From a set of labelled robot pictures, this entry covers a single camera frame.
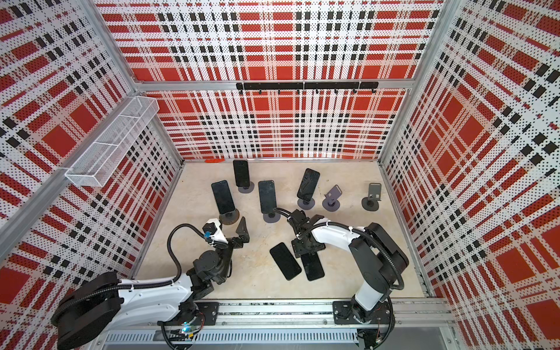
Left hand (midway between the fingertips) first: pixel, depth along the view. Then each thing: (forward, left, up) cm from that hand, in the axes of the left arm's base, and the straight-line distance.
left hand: (234, 222), depth 78 cm
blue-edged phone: (-10, -29, -17) cm, 35 cm away
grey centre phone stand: (+11, -11, -16) cm, 23 cm away
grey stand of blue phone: (+17, -39, -13) cm, 45 cm away
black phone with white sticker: (-8, -18, -18) cm, 27 cm away
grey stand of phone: (+19, -28, -18) cm, 38 cm away
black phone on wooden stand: (+15, +8, -5) cm, 18 cm away
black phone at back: (+30, +3, -3) cm, 30 cm away
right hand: (-4, -27, -17) cm, 33 cm away
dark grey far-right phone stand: (+20, -59, -18) cm, 65 cm away
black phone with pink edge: (+22, -28, -5) cm, 36 cm away
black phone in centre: (+16, -10, -6) cm, 20 cm away
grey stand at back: (+27, +2, -16) cm, 32 cm away
